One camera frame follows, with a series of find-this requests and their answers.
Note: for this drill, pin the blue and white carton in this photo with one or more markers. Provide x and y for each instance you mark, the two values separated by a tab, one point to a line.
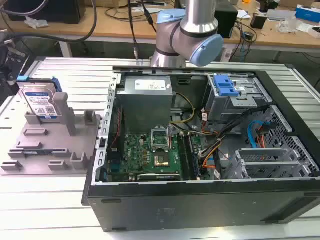
307	12

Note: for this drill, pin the wooden desk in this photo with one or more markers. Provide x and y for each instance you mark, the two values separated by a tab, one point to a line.
125	27

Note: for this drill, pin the grey power supply unit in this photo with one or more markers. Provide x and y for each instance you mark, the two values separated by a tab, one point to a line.
145	100

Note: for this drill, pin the silver disk bay bracket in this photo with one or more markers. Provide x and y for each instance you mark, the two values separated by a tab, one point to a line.
265	162

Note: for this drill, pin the blue drive bay latch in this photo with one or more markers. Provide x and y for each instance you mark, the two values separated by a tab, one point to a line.
224	86

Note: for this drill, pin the CPU socket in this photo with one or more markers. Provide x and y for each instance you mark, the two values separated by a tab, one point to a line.
160	160

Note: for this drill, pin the black equipment case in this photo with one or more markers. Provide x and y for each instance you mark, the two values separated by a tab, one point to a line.
45	11

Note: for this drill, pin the black small speaker box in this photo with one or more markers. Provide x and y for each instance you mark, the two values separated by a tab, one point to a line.
258	21

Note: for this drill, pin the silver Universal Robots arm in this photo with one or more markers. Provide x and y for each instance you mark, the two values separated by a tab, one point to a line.
190	35

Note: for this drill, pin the black box on desk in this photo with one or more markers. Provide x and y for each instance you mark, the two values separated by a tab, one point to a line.
226	22

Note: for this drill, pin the hard disk in blue carrier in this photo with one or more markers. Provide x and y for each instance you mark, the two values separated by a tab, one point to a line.
40	100

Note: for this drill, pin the green motherboard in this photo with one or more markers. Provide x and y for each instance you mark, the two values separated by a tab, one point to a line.
150	155

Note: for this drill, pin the grey parts rack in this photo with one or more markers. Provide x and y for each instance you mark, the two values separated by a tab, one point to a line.
62	140

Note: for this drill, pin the black open PC case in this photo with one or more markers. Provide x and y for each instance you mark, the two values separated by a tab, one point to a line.
200	200

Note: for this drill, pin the silver drive cage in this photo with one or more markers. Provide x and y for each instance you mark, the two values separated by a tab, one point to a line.
237	100

